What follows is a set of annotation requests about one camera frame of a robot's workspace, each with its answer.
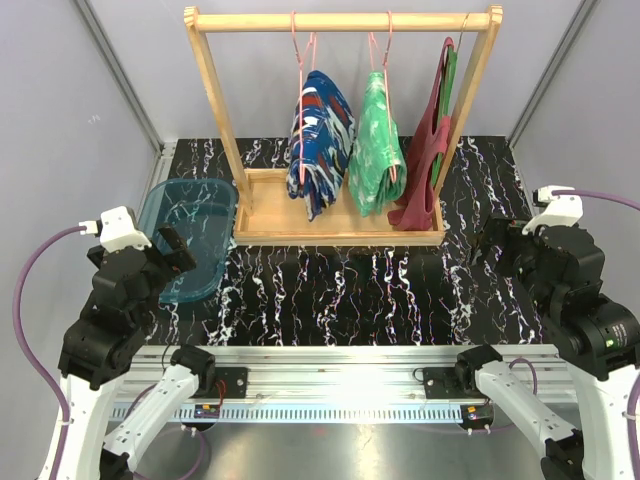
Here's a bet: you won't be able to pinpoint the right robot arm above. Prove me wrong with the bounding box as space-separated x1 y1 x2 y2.
453 215 639 479

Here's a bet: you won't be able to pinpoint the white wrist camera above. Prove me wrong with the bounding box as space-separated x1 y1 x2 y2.
523 185 583 235
78 206 152 253

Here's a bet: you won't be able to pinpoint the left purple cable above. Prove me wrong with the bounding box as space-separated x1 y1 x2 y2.
12 224 89 480

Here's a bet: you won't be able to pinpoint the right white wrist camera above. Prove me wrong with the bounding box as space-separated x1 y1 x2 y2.
523 185 583 235

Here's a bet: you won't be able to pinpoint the green hanger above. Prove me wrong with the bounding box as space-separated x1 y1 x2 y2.
431 37 457 187

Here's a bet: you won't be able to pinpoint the blue patterned trousers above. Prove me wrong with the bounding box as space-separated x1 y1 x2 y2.
286 70 356 222

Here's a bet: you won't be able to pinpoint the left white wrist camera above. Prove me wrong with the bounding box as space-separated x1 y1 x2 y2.
78 206 152 253

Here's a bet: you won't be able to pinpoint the maroon tank top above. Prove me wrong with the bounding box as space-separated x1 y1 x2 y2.
387 37 451 231

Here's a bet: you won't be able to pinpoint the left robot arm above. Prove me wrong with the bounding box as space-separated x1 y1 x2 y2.
41 225 217 479

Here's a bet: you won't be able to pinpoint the wooden clothes rack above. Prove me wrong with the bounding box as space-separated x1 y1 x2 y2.
184 5 503 247

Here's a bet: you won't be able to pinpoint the blue transparent plastic bin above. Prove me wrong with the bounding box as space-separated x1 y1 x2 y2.
138 178 237 303

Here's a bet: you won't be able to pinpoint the aluminium mounting rail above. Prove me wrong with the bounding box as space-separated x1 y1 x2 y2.
109 345 577 424

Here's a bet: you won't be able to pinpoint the pink wire hanger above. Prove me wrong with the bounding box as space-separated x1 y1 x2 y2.
290 10 317 187
368 10 398 183

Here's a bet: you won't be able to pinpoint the green tie-dye trousers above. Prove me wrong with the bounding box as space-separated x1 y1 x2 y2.
348 71 407 217

